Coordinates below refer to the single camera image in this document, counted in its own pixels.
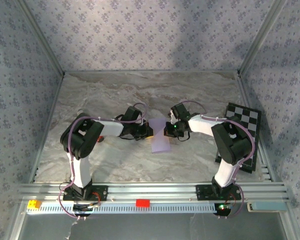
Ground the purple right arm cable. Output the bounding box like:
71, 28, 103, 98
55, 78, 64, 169
177, 100, 256, 220

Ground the black and grey checkerboard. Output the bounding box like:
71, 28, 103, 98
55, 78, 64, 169
214, 102, 262, 174

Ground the aluminium back rail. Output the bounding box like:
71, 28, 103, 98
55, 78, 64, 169
63, 69, 240, 75

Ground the aluminium frame post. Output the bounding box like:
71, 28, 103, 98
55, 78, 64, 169
14, 0, 66, 77
237, 0, 290, 77

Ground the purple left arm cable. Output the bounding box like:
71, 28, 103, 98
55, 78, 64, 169
58, 102, 149, 221

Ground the aluminium mounting rail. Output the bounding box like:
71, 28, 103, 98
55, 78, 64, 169
16, 181, 290, 204

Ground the yellow toy block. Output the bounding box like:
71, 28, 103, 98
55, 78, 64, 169
27, 199, 42, 210

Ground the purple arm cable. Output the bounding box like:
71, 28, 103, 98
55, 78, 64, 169
58, 102, 149, 221
177, 100, 256, 220

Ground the white slotted cable duct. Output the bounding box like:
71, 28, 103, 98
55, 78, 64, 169
26, 201, 237, 215

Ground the red glitter tube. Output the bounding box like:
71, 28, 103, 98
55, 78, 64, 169
76, 109, 105, 143

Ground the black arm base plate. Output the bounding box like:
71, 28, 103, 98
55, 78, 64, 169
195, 184, 242, 201
62, 184, 109, 202

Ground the white torn tape strip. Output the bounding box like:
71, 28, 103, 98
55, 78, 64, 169
64, 219, 78, 240

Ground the red toy block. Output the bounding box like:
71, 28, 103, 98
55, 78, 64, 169
135, 199, 151, 208

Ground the aluminium side rail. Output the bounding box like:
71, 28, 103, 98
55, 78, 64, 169
236, 72, 275, 183
28, 73, 66, 185

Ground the grey metal shelf panel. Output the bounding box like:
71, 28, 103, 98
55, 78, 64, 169
22, 213, 288, 240

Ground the blue-grey flat box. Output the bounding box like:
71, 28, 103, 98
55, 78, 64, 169
246, 201, 288, 213

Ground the black controller board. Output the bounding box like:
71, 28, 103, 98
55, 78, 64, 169
72, 202, 101, 218
213, 202, 235, 216

